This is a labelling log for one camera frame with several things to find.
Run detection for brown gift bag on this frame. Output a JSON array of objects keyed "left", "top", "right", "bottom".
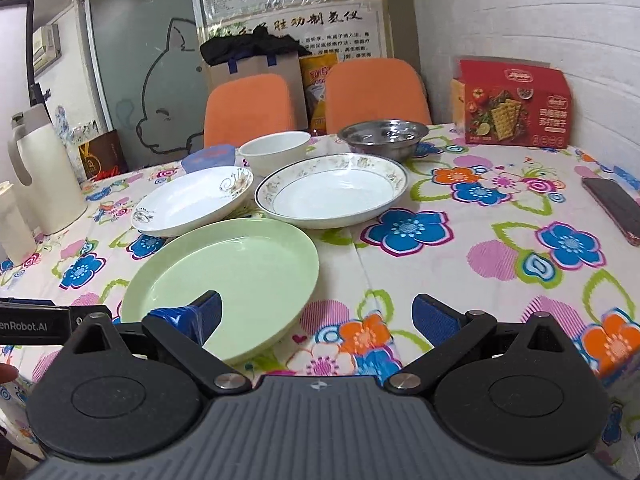
[{"left": 78, "top": 130, "right": 129, "bottom": 180}]

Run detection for floral tablecloth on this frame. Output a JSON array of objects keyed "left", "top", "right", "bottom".
[{"left": 1, "top": 126, "right": 639, "bottom": 479}]

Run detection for cream thermos jug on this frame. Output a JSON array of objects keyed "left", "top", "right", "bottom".
[{"left": 8, "top": 104, "right": 87, "bottom": 235}]

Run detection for stainless steel bowl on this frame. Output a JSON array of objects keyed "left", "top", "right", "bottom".
[{"left": 337, "top": 119, "right": 430, "bottom": 162}]

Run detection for blue translucent plastic bowl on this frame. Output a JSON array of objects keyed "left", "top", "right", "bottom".
[{"left": 181, "top": 144, "right": 236, "bottom": 174}]

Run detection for wall air conditioner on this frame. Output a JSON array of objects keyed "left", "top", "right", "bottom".
[{"left": 32, "top": 24, "right": 61, "bottom": 75}]

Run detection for frosted glass door with cat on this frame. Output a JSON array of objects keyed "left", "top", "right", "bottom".
[{"left": 81, "top": 0, "right": 208, "bottom": 169}]

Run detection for right orange chair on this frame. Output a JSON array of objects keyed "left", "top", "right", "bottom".
[{"left": 326, "top": 58, "right": 432, "bottom": 134}]

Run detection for person's left hand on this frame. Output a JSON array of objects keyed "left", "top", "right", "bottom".
[{"left": 0, "top": 363, "right": 20, "bottom": 385}]

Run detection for red cracker box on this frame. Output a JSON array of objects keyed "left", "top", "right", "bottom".
[{"left": 450, "top": 58, "right": 573, "bottom": 148}]

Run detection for light green plastic plate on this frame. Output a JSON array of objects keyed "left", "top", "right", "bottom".
[{"left": 120, "top": 218, "right": 319, "bottom": 364}]

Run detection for yellow snack bag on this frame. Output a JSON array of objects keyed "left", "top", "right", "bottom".
[{"left": 299, "top": 52, "right": 338, "bottom": 136}]

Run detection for orange chair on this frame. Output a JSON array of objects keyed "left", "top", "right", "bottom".
[
  {"left": 326, "top": 58, "right": 432, "bottom": 134},
  {"left": 203, "top": 74, "right": 297, "bottom": 148}
]

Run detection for brown paper bag blue handles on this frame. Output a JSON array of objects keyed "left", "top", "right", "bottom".
[{"left": 204, "top": 53, "right": 309, "bottom": 130}]

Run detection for left orange chair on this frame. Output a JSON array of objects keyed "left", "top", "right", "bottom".
[{"left": 203, "top": 74, "right": 297, "bottom": 148}]

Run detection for white ceramic bowl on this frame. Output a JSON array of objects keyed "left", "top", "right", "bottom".
[{"left": 239, "top": 131, "right": 311, "bottom": 177}]

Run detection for dark smartphone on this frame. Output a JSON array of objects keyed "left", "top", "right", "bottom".
[{"left": 582, "top": 177, "right": 640, "bottom": 247}]

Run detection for white softbox light panel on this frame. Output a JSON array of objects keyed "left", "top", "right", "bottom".
[{"left": 0, "top": 0, "right": 35, "bottom": 131}]

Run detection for white sign with chinese text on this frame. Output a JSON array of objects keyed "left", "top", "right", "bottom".
[{"left": 205, "top": 0, "right": 393, "bottom": 61}]

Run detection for black cloth on bag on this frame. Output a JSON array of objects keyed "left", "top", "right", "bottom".
[{"left": 200, "top": 25, "right": 311, "bottom": 66}]

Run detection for white plate with gold rim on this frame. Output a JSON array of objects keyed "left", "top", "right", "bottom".
[{"left": 254, "top": 153, "right": 409, "bottom": 230}]

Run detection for white plate with flower motif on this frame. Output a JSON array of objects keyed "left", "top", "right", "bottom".
[{"left": 130, "top": 166, "right": 254, "bottom": 238}]

